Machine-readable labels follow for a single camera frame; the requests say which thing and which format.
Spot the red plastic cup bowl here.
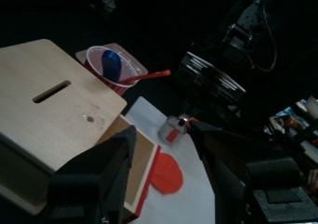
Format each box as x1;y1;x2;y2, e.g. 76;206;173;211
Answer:
82;45;140;96

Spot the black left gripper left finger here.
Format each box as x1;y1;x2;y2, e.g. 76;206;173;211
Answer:
39;125;137;224

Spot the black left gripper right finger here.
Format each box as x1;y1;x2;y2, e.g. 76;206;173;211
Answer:
186;119;318;224

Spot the small white jar orange label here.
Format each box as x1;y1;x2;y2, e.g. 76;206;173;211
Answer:
157;113;192;144

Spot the orange flat dough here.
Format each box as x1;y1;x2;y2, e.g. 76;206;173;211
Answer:
149;152;185;195

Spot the wooden drawer with red front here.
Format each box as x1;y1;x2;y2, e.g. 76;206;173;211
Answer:
96;113;162;224

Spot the white cutting mat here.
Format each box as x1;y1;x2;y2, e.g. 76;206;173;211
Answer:
122;96;217;224

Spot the red plastic spoon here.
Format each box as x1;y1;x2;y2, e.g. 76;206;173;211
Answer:
116;69;172;86

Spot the blue plastic scoop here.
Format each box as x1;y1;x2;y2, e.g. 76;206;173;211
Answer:
100;49;124;84

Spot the black hanging cable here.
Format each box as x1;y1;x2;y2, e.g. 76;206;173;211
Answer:
247;1;279;73

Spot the light wooden drawer box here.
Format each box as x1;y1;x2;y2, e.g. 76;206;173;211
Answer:
0;38;128;217

